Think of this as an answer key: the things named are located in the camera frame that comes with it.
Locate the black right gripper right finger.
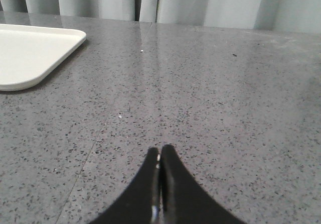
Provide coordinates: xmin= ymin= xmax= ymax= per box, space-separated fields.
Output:
xmin=160 ymin=145 xmax=244 ymax=223

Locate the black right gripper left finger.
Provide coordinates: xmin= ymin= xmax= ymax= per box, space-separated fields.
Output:
xmin=91 ymin=148 xmax=160 ymax=223

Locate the cream rectangular tray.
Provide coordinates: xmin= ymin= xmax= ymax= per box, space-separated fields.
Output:
xmin=1 ymin=24 xmax=86 ymax=91

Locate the grey-green curtain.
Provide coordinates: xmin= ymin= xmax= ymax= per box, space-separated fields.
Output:
xmin=1 ymin=0 xmax=320 ymax=33

